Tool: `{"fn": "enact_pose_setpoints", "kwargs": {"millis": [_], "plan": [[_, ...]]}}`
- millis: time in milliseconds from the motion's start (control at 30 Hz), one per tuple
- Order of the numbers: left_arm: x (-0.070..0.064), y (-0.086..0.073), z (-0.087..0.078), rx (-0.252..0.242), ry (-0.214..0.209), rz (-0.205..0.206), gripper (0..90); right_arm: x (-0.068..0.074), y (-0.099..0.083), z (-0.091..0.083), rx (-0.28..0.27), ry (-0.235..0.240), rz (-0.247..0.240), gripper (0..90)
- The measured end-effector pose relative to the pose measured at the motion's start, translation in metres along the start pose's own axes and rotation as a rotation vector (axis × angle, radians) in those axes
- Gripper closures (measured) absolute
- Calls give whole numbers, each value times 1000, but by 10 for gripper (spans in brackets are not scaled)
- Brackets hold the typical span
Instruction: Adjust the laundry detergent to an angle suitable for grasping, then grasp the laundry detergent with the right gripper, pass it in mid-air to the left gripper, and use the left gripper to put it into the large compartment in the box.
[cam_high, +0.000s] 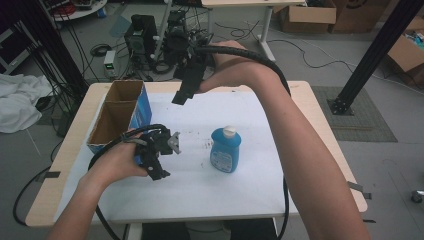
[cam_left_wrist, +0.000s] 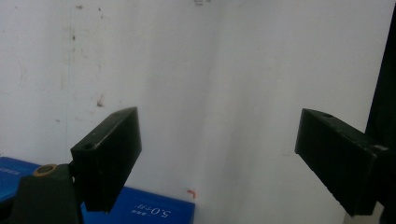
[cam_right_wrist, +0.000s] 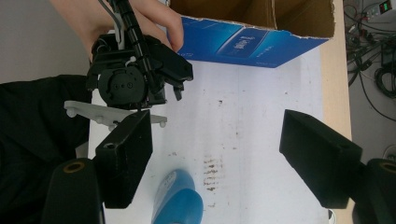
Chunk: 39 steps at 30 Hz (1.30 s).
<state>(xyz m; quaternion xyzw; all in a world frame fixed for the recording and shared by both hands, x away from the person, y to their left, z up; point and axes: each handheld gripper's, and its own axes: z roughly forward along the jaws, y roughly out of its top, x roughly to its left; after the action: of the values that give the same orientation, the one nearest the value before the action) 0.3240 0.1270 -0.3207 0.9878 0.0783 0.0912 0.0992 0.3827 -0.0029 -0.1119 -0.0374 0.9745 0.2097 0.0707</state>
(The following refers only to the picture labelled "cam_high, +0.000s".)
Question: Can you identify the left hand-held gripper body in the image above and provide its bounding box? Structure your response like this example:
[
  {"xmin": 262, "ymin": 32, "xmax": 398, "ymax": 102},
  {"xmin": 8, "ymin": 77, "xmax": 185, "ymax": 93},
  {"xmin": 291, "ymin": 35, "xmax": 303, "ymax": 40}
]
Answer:
[{"xmin": 134, "ymin": 129, "xmax": 172, "ymax": 169}]

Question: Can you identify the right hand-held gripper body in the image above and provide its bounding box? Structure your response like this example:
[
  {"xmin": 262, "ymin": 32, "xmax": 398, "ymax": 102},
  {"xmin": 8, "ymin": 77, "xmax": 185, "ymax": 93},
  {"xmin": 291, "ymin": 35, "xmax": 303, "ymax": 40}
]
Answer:
[{"xmin": 179, "ymin": 44, "xmax": 216, "ymax": 98}]

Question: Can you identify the cardboard box with blue side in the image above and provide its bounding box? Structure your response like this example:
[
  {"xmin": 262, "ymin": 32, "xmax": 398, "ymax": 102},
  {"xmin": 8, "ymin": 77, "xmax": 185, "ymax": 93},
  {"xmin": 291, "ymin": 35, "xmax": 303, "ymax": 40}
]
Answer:
[{"xmin": 86, "ymin": 79, "xmax": 154, "ymax": 155}]

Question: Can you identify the blue bottle with white cap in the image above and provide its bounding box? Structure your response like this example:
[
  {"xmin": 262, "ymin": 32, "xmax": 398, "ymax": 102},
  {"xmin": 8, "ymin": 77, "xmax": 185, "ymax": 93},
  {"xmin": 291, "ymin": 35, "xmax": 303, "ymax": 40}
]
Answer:
[{"xmin": 209, "ymin": 125, "xmax": 243, "ymax": 174}]

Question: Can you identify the person's right hand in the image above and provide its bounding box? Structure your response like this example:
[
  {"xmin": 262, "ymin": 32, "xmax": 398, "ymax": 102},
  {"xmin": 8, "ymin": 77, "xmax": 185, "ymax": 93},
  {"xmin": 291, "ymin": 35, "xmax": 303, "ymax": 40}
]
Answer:
[{"xmin": 198, "ymin": 40, "xmax": 279, "ymax": 95}]

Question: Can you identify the person's left hand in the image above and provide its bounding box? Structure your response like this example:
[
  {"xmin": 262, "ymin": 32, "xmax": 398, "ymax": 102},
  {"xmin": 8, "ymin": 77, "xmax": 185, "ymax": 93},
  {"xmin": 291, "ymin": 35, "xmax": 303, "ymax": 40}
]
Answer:
[{"xmin": 78, "ymin": 130, "xmax": 150, "ymax": 192}]

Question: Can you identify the black device on stand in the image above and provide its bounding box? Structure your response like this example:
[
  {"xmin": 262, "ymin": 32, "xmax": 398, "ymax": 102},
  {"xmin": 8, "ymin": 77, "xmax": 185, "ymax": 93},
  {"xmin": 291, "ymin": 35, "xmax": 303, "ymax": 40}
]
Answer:
[{"xmin": 164, "ymin": 9, "xmax": 214, "ymax": 69}]

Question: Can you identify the white table mat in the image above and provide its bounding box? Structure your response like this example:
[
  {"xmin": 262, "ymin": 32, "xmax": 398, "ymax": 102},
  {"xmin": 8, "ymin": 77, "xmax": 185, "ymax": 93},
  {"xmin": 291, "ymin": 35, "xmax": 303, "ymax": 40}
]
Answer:
[{"xmin": 53, "ymin": 91, "xmax": 300, "ymax": 224}]

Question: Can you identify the black equipment box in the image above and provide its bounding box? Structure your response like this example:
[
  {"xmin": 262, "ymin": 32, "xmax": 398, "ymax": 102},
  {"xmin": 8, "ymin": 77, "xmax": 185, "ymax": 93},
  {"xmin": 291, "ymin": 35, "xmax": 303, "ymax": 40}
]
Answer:
[{"xmin": 124, "ymin": 13, "xmax": 158, "ymax": 57}]

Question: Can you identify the white stool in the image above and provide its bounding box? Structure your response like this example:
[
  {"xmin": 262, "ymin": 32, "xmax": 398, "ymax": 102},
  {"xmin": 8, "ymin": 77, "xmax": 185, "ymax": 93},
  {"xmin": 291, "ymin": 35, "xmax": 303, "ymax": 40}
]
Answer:
[{"xmin": 184, "ymin": 221, "xmax": 233, "ymax": 240}]

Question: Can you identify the white power supply unit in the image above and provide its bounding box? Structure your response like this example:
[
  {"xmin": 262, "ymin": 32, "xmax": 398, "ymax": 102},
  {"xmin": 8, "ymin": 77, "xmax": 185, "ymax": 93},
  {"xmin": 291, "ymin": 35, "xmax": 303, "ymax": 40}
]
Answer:
[{"xmin": 102, "ymin": 49, "xmax": 118, "ymax": 80}]

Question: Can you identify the white background table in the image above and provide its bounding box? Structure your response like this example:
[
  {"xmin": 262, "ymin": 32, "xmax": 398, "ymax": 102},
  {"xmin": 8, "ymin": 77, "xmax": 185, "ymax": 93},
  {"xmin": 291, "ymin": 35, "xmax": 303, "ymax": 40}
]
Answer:
[{"xmin": 200, "ymin": 0, "xmax": 307, "ymax": 63}]

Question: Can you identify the dark tape strip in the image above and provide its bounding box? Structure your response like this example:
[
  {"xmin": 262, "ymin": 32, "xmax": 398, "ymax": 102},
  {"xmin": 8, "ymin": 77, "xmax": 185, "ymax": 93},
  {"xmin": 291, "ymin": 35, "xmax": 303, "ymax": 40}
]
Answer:
[
  {"xmin": 35, "ymin": 170, "xmax": 62, "ymax": 183},
  {"xmin": 346, "ymin": 180, "xmax": 373, "ymax": 201}
]

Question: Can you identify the small brown cardboard box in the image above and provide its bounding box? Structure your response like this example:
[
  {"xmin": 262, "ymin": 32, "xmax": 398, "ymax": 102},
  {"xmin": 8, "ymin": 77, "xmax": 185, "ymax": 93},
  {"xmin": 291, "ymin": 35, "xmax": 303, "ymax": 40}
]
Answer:
[{"xmin": 279, "ymin": 2, "xmax": 338, "ymax": 35}]

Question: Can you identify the round white table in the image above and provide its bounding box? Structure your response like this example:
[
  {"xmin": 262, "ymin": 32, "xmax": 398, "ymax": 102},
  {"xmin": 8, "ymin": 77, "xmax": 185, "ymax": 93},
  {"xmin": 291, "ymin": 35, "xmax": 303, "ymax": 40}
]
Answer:
[{"xmin": 49, "ymin": 0, "xmax": 109, "ymax": 23}]

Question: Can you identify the wooden table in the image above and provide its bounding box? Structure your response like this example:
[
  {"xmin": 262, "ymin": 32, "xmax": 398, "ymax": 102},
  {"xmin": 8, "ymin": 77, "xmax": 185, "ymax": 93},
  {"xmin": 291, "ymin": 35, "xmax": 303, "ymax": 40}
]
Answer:
[{"xmin": 25, "ymin": 80, "xmax": 369, "ymax": 228}]

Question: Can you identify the white cloth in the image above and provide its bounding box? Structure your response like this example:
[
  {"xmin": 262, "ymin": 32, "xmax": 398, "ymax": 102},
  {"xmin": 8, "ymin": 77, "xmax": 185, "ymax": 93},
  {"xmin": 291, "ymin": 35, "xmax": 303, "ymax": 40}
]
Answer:
[{"xmin": 0, "ymin": 72, "xmax": 55, "ymax": 135}]

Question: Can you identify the grey metal rack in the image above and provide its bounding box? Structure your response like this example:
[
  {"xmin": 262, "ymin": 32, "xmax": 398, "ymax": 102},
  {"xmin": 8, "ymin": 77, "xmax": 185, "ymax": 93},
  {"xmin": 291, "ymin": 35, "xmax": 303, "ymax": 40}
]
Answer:
[{"xmin": 0, "ymin": 25, "xmax": 38, "ymax": 76}]

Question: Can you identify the large brown cardboard box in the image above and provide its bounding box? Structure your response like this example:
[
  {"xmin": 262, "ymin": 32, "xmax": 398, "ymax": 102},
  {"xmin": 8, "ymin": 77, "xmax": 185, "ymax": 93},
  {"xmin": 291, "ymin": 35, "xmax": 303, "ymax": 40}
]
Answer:
[{"xmin": 329, "ymin": 0, "xmax": 396, "ymax": 35}]

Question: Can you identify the grey floor mat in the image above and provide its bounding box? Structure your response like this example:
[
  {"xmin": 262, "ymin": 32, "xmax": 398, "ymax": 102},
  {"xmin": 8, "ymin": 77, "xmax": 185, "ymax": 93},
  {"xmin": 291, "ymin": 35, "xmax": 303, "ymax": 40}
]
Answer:
[{"xmin": 311, "ymin": 85, "xmax": 399, "ymax": 144}]

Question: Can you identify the open cardboard box with items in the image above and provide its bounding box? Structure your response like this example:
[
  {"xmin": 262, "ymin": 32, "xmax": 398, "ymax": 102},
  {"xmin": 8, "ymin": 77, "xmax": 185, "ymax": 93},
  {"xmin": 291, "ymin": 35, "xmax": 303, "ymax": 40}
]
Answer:
[{"xmin": 385, "ymin": 15, "xmax": 424, "ymax": 88}]

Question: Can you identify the caster wheel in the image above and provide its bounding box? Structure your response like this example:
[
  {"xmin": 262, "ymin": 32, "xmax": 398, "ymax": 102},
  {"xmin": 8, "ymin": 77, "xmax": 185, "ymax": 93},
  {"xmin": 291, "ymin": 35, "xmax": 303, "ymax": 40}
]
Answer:
[{"xmin": 410, "ymin": 189, "xmax": 424, "ymax": 205}]

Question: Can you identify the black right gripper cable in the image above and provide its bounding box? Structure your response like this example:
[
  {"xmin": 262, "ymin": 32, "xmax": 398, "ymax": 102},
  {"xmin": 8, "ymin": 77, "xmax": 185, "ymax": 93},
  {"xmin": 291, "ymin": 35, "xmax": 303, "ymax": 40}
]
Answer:
[{"xmin": 194, "ymin": 45, "xmax": 292, "ymax": 240}]

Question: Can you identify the coiled black cable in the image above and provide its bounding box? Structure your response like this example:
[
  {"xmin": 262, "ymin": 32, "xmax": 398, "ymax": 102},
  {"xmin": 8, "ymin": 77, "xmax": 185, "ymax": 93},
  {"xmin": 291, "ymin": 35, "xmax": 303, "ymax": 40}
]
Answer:
[{"xmin": 89, "ymin": 42, "xmax": 113, "ymax": 58}]

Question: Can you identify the thin floor cable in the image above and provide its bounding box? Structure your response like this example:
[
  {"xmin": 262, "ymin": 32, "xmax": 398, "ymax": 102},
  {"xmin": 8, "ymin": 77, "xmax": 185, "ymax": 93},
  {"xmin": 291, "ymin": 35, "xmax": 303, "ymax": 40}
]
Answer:
[{"xmin": 266, "ymin": 38, "xmax": 424, "ymax": 98}]

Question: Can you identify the black post with cables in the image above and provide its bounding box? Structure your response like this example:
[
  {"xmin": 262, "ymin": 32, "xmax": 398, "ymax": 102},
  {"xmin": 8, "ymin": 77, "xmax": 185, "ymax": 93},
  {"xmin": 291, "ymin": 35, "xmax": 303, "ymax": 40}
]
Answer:
[{"xmin": 18, "ymin": 0, "xmax": 90, "ymax": 98}]

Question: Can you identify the black floor cable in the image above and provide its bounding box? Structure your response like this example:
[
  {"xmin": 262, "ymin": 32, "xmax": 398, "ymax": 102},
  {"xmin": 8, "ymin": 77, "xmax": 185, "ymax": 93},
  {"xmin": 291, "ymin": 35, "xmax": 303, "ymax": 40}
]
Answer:
[{"xmin": 12, "ymin": 139, "xmax": 65, "ymax": 227}]

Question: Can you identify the black metal post with base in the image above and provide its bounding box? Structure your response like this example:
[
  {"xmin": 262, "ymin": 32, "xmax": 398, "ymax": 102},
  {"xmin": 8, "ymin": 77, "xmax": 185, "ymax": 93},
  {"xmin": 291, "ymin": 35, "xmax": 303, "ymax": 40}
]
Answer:
[{"xmin": 327, "ymin": 0, "xmax": 424, "ymax": 116}]

